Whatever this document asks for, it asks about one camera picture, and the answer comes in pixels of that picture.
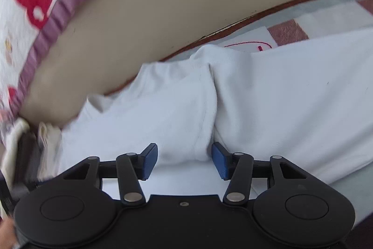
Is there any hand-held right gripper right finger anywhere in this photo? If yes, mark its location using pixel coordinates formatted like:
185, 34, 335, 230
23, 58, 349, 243
212, 142, 308, 206

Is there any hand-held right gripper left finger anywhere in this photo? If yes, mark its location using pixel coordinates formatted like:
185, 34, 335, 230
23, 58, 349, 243
62, 143, 159, 206

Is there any white shirt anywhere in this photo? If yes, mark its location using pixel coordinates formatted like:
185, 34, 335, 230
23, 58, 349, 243
60, 29, 373, 200

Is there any person's left hand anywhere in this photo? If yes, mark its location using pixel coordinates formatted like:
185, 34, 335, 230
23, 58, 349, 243
0, 218, 18, 249

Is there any folded dark brown garment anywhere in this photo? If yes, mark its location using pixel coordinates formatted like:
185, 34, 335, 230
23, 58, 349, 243
16, 132, 43, 188

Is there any checkered rug with bear print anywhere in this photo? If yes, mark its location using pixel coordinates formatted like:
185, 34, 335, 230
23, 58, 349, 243
105, 0, 373, 209

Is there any beige bed base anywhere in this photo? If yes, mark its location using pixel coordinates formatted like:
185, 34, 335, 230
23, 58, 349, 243
22, 0, 373, 127

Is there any bear print quilt purple ruffle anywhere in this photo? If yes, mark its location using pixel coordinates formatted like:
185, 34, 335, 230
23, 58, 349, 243
0, 0, 181, 144

